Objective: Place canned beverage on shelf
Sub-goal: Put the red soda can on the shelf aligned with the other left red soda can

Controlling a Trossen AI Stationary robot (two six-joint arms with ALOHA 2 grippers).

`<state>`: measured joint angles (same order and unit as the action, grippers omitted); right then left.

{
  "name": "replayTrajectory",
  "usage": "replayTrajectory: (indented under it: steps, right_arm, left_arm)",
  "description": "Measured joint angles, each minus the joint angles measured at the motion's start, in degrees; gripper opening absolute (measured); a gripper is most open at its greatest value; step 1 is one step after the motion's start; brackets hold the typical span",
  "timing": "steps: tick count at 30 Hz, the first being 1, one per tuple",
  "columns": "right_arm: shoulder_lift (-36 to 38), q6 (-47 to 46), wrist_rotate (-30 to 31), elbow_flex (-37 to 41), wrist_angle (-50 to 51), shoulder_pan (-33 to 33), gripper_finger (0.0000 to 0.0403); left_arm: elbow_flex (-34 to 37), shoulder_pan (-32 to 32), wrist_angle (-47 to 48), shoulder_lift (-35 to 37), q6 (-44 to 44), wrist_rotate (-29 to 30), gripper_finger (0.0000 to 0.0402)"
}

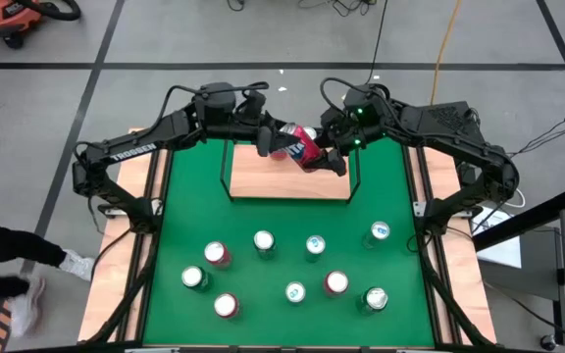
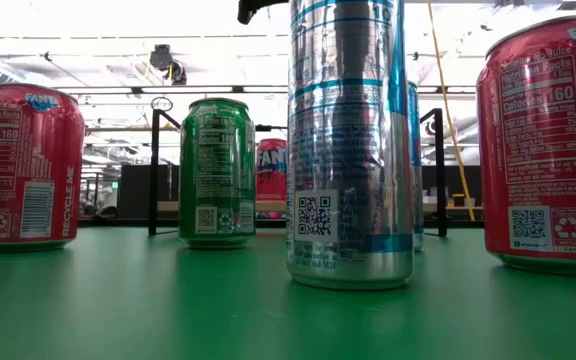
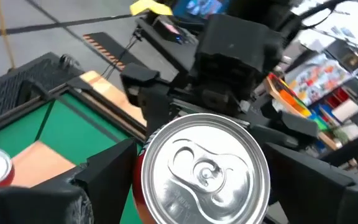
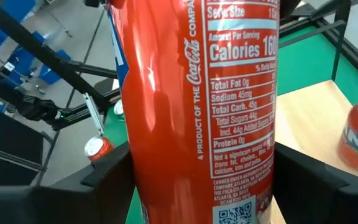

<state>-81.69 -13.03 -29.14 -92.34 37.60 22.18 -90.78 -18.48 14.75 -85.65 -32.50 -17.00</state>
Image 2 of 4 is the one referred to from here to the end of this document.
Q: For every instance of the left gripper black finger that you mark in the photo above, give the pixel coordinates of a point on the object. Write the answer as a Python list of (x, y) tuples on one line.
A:
[(248, 10)]

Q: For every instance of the orange Fanta soda can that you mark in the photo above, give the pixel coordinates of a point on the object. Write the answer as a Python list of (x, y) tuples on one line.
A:
[(270, 170), (23, 165), (543, 150)]

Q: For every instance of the long ceiling light bar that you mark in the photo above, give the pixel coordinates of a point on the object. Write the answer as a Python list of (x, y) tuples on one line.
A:
[(193, 90)]

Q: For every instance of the green Sprite soda can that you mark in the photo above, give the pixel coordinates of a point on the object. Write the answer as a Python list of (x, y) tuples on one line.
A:
[(217, 175)]

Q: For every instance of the black partition panel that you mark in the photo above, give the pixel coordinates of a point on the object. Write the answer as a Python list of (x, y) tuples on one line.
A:
[(454, 182), (135, 192)]

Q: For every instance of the small yellow black box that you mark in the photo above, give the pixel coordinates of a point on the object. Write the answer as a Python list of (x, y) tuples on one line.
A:
[(458, 201)]

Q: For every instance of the green table mat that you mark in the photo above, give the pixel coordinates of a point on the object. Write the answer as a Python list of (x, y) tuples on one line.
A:
[(118, 310)]

